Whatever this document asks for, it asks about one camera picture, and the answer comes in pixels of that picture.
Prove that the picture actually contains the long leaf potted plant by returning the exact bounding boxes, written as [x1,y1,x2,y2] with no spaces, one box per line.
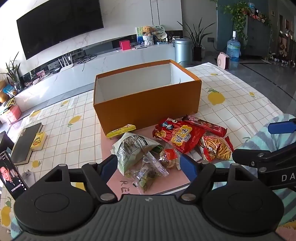
[177,17,215,62]

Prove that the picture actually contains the clear packet of round candies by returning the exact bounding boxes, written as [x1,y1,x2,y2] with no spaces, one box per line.
[126,153,169,194]

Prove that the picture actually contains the blue water bottle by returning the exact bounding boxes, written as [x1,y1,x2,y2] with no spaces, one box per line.
[226,31,241,70]

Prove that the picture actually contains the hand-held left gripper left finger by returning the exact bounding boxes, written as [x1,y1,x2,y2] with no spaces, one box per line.
[43,154,119,205]

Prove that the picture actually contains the decorated display shelf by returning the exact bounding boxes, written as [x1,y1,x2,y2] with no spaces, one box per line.
[276,14,296,66]

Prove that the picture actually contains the small red label clear packet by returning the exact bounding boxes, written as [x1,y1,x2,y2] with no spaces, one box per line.
[159,146,181,171]

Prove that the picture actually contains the black notebook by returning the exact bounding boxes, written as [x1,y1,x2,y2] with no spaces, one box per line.
[10,122,43,165]

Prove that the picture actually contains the red fries snack bag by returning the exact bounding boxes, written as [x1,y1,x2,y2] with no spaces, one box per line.
[199,136,234,162]

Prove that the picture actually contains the white router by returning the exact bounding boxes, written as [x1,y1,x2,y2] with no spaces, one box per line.
[58,54,74,69]

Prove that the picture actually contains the blue snack bag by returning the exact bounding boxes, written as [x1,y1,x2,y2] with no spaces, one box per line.
[3,84,18,96]

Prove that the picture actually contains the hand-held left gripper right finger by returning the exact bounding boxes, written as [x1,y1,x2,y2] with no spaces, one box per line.
[179,153,255,202]

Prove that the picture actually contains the red chip bag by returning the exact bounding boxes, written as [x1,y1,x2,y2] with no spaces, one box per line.
[152,118,206,154]

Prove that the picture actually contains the yellow snack bar packet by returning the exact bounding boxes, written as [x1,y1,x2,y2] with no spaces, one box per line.
[106,124,137,139]

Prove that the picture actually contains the dark cabinet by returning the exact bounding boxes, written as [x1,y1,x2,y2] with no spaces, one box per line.
[245,15,271,57]

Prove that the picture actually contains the white television cabinet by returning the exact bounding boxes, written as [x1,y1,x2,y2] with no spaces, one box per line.
[14,43,176,105]

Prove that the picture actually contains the smartphone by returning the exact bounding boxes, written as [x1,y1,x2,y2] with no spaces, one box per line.
[0,151,29,200]

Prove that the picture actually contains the teddy bear in white basket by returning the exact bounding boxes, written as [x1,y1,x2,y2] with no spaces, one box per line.
[142,25,154,46]

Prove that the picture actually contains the white sachet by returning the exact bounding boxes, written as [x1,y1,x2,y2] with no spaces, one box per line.
[186,149,203,161]

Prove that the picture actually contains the silver trash can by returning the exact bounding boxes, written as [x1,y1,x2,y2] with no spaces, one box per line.
[174,38,193,67]

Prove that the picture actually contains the pink storage box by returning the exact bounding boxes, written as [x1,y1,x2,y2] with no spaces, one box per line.
[5,105,22,124]

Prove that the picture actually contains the lemon print tablecloth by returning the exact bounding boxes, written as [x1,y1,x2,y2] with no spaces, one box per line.
[0,61,296,234]

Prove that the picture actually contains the pink mat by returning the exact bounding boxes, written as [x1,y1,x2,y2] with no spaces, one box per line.
[100,128,192,195]

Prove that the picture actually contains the blue green box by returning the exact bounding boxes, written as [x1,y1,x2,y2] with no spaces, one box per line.
[136,27,145,45]

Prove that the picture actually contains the dark red long snack bar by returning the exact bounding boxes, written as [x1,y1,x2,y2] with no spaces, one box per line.
[182,115,228,138]

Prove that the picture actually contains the green white snack bag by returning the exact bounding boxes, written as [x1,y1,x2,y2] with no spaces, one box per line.
[112,133,163,175]

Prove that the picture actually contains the black television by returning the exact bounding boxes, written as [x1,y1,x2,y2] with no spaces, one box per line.
[16,0,104,60]

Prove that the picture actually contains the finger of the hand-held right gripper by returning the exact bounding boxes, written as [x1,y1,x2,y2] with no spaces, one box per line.
[268,119,296,135]
[232,142,296,168]

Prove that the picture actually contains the hanging green vine plant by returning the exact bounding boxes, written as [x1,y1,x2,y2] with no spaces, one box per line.
[223,1,251,41]

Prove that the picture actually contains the pink heater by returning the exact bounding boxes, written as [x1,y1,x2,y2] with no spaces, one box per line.
[217,52,232,70]

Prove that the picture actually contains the black cables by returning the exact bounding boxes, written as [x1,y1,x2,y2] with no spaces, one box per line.
[77,54,97,65]

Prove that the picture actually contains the orange cardboard box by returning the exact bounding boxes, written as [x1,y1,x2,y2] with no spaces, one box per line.
[93,59,202,138]

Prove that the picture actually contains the striped teal clothing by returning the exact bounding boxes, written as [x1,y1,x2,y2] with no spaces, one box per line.
[213,113,296,229]

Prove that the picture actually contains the small potted grass plant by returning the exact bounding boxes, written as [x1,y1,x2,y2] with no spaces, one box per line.
[0,52,23,92]

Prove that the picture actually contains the round paper fan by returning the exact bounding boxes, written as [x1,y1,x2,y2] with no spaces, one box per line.
[151,24,168,40]

